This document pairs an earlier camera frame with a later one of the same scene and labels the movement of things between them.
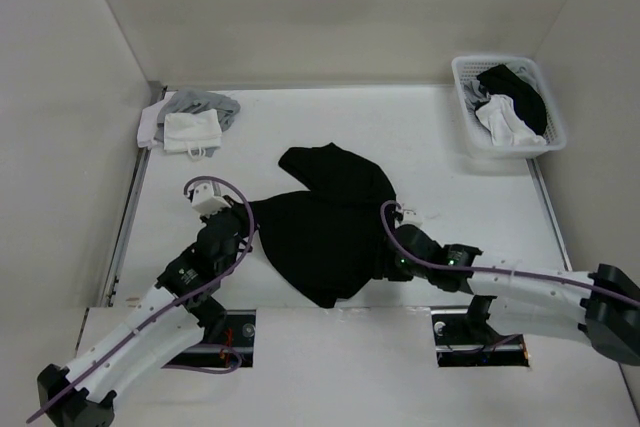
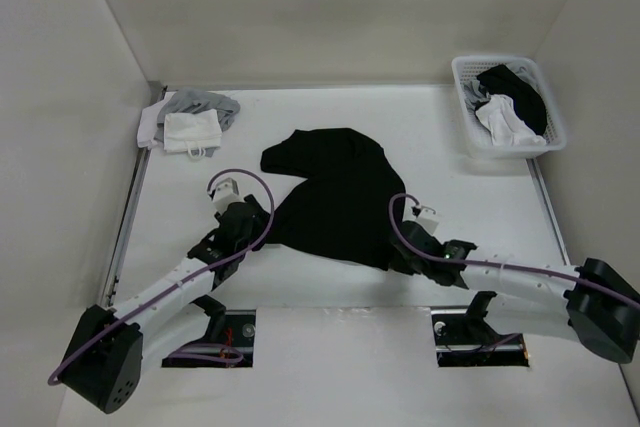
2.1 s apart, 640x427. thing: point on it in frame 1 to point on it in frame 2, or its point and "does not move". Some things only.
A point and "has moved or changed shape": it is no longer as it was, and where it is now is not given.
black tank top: x=326 y=242 has moved or changed shape
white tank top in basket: x=506 y=126 does not move
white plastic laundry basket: x=509 y=110 does not move
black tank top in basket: x=530 y=104 does not move
